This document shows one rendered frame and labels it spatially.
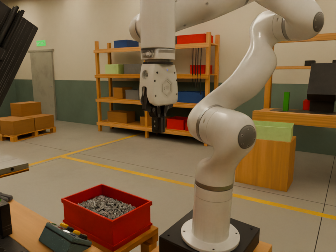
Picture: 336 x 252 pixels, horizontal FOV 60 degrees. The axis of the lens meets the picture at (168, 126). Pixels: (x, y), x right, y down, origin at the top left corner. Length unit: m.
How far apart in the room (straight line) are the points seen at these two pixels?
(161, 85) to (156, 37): 0.11
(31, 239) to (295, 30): 1.04
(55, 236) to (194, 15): 0.76
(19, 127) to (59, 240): 6.13
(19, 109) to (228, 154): 7.04
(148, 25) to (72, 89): 8.37
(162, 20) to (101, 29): 7.52
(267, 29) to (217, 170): 0.47
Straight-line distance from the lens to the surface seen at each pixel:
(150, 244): 1.29
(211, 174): 0.86
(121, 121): 7.11
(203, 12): 0.79
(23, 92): 11.07
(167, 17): 0.70
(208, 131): 0.82
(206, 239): 0.96
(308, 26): 0.94
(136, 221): 1.18
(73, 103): 9.08
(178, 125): 6.15
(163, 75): 0.70
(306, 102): 5.71
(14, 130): 6.97
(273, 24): 0.99
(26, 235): 1.13
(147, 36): 0.70
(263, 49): 0.93
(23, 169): 1.10
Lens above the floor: 1.43
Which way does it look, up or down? 10 degrees down
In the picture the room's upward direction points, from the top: straight up
